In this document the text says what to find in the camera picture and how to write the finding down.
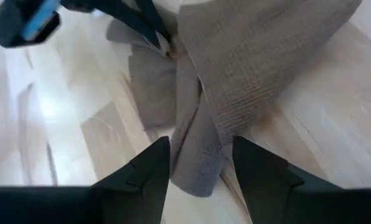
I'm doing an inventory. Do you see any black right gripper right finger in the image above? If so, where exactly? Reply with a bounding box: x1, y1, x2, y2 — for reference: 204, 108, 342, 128
232, 136, 371, 224

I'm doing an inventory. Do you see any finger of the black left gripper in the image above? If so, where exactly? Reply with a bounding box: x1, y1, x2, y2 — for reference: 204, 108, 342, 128
134, 0, 173, 43
60, 0, 161, 49

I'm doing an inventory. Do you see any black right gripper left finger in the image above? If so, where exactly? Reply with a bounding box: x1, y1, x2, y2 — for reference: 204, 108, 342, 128
0, 136, 171, 224

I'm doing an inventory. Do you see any brown elastic bandage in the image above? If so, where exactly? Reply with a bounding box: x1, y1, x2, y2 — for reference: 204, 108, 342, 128
106, 0, 364, 198

